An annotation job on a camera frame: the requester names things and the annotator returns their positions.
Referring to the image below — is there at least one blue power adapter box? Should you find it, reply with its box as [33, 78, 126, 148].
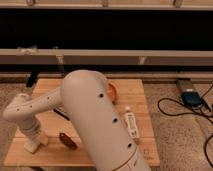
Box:
[176, 78, 205, 108]

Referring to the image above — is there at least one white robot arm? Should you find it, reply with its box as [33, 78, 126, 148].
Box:
[3, 70, 151, 171]

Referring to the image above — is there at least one dark brown rectangular box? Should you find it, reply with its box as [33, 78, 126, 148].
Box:
[53, 109, 70, 120]

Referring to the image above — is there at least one brown oval snack bar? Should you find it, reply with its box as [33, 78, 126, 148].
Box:
[59, 132, 77, 150]

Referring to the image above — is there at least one long wooden rail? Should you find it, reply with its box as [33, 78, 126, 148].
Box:
[0, 48, 213, 66]

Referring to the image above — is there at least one wooden table board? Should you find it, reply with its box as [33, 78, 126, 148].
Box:
[4, 79, 160, 168]

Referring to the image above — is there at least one black cable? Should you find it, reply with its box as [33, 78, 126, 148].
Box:
[157, 83, 213, 168]

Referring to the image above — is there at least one white sponge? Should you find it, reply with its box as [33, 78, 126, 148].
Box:
[24, 140, 40, 153]

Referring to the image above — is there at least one orange ceramic bowl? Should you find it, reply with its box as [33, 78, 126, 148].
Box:
[107, 83, 117, 103]

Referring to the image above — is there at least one white plastic bottle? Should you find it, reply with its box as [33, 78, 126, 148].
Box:
[124, 106, 140, 139]

